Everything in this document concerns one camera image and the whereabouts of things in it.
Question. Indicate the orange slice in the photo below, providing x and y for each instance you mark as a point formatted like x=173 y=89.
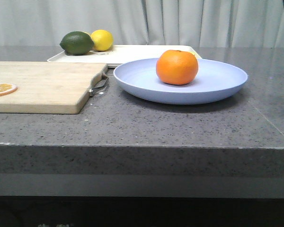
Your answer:
x=6 y=89

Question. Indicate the white plastic tray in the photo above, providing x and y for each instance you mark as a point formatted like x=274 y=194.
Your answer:
x=119 y=54

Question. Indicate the light blue plate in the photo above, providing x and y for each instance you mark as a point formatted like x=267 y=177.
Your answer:
x=215 y=81

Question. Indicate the yellow lemon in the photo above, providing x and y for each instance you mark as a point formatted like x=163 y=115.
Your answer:
x=102 y=39

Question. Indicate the white curtain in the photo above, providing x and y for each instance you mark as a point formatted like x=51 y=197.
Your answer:
x=197 y=23

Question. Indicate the wooden cutting board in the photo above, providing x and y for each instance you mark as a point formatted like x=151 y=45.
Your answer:
x=48 y=87

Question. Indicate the orange fruit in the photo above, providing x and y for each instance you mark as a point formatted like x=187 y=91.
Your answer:
x=177 y=67

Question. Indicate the green lime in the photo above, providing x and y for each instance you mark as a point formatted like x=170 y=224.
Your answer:
x=77 y=43

